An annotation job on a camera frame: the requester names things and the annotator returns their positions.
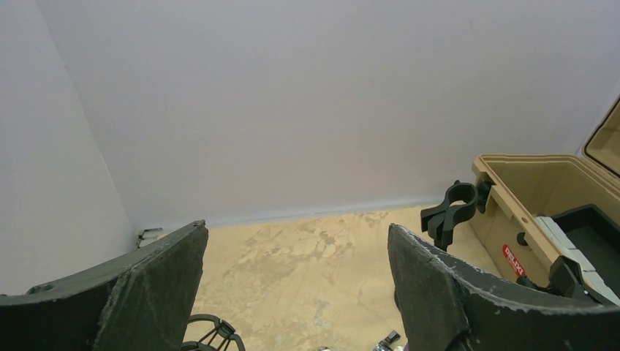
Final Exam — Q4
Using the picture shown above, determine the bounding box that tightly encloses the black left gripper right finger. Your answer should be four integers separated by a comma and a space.
387, 224, 619, 350

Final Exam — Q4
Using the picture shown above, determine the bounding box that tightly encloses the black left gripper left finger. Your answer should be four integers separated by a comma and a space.
1, 220, 208, 350

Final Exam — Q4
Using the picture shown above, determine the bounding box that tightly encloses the black tripod shock mount stand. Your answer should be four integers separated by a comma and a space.
180, 314, 246, 351

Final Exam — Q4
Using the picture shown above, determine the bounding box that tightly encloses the black stand glitter mic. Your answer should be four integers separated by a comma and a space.
420, 180, 479, 252

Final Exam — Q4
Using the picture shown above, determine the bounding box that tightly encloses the chrome metal faucet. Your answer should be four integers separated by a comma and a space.
373, 331, 401, 351

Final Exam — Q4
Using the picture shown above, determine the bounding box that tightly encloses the tan plastic tool case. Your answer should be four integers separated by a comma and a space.
469, 94, 620, 306

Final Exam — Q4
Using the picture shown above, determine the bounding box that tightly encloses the grey plastic box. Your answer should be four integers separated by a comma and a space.
536, 216, 619, 306

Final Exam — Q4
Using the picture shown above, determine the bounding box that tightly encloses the black tray insert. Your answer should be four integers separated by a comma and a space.
552, 204, 619, 292

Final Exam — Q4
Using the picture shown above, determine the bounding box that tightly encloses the black aluminium base frame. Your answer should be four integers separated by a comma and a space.
136, 227, 165, 249

